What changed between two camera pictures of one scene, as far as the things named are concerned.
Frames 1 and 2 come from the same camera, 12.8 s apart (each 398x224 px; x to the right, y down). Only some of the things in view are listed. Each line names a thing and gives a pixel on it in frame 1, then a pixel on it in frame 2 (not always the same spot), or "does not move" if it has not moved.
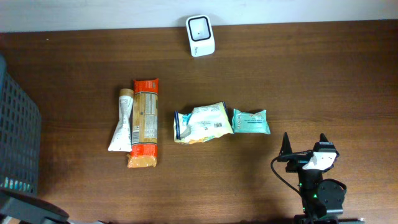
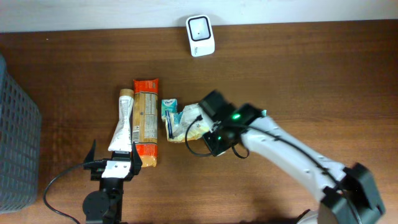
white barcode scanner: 201,35 does not move
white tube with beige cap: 122,140 does not move
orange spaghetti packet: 145,124 does not move
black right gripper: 302,158 to 214,104
